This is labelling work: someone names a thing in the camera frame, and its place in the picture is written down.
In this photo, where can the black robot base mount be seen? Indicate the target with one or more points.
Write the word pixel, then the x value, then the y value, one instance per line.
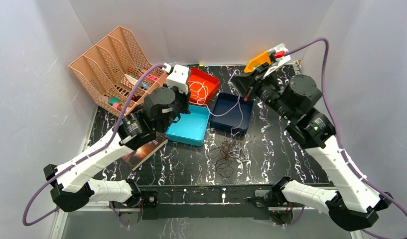
pixel 165 212

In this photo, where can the peach plastic file organizer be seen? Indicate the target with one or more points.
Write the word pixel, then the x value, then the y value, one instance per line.
pixel 101 69

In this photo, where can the cyan square tray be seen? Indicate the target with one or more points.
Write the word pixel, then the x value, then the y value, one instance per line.
pixel 191 128

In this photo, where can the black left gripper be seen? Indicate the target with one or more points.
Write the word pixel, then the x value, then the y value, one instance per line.
pixel 182 103

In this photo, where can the pink marker in organizer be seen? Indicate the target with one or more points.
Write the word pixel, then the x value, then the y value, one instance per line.
pixel 149 75

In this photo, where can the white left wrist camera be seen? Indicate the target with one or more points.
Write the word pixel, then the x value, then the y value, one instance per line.
pixel 178 77

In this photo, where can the red square tray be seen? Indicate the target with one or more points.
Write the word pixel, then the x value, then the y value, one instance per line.
pixel 203 87

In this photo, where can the green pink tape rolls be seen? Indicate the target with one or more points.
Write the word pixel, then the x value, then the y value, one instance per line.
pixel 116 105

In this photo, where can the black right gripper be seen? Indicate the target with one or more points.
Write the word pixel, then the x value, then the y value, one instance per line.
pixel 251 83

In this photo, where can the yellow plastic bin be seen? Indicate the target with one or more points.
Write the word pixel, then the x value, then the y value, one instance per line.
pixel 267 56

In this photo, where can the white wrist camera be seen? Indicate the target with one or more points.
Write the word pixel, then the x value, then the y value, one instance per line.
pixel 178 77
pixel 278 58

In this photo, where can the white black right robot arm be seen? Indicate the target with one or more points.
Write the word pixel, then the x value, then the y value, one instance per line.
pixel 352 205

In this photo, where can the three days to see book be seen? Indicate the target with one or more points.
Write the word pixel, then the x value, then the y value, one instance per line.
pixel 135 159

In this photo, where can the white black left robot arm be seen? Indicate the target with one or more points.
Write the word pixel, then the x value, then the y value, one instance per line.
pixel 73 183

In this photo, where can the aluminium frame rail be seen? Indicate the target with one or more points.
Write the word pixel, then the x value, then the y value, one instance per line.
pixel 151 198

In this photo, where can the navy blue square tray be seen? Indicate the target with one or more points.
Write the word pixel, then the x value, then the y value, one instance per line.
pixel 233 114

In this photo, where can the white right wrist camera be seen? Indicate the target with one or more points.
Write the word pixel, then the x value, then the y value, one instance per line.
pixel 278 58

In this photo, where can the white box in organizer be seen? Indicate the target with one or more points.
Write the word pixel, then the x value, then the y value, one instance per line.
pixel 132 81

